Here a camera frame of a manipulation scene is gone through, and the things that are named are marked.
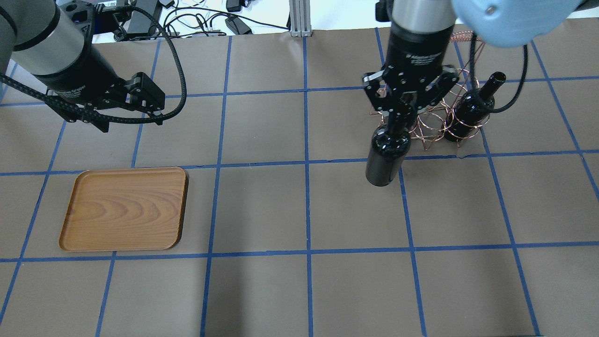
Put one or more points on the copper wire wine basket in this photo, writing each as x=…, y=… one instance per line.
x=433, y=121

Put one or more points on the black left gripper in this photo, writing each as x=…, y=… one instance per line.
x=80, y=76

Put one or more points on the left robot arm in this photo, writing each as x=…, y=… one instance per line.
x=54, y=44

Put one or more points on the dark wine bottle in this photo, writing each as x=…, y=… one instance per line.
x=391, y=142
x=472, y=109

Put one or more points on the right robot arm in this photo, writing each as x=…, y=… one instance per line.
x=502, y=23

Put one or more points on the wooden tray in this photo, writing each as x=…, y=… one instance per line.
x=136, y=209

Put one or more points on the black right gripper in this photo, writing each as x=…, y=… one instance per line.
x=418, y=49

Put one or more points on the aluminium frame post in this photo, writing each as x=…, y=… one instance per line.
x=300, y=18

